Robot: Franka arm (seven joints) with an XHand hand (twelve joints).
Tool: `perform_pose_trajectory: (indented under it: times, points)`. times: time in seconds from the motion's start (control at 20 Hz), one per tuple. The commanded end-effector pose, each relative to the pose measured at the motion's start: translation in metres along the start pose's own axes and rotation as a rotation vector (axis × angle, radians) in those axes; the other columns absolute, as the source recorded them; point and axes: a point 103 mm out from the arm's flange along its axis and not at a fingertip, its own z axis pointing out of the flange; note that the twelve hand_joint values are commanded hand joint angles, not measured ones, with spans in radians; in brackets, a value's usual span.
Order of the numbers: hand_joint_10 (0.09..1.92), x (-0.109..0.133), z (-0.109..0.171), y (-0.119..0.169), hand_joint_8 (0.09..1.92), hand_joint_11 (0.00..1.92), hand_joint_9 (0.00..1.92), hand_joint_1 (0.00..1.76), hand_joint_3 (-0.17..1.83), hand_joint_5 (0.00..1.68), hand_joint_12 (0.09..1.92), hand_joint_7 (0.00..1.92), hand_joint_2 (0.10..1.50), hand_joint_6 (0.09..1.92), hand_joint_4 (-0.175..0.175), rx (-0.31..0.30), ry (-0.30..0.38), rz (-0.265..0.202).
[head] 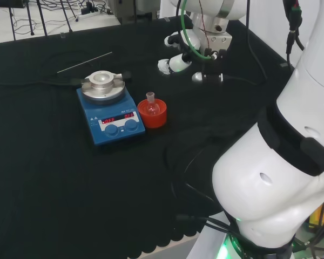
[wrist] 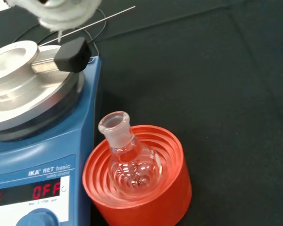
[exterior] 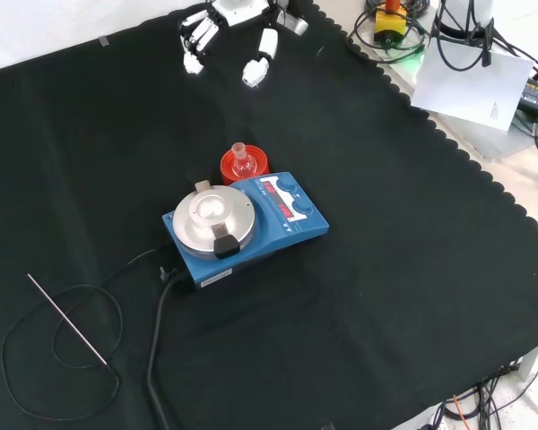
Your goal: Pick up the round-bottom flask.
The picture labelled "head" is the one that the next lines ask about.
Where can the black tripod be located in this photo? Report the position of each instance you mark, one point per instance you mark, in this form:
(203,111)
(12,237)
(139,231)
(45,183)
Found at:
(29,16)
(67,19)

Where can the black bench cloth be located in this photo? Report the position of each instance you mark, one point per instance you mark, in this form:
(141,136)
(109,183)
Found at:
(70,189)

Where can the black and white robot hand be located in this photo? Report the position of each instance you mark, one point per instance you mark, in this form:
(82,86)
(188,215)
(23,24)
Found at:
(213,67)

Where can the blue-base heater with steel plate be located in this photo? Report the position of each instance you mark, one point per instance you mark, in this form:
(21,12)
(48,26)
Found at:
(116,129)

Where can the grey equipment box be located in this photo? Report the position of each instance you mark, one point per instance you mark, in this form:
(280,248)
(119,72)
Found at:
(127,10)

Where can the clear round-bottom glass flask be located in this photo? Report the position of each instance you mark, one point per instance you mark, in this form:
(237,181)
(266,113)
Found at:
(152,106)

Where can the white power strip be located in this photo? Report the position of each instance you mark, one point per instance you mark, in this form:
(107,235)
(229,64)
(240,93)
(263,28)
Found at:
(89,14)

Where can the grey cloth clip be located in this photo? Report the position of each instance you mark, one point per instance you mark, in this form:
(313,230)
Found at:
(283,65)

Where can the thin grey rod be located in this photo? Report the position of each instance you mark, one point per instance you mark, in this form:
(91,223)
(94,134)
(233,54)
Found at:
(83,62)

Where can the clear cloth clip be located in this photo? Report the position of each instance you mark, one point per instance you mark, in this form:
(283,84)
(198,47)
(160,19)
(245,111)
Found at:
(62,35)
(166,19)

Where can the orange ribbed flask stand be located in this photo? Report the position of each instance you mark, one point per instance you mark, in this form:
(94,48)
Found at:
(154,122)

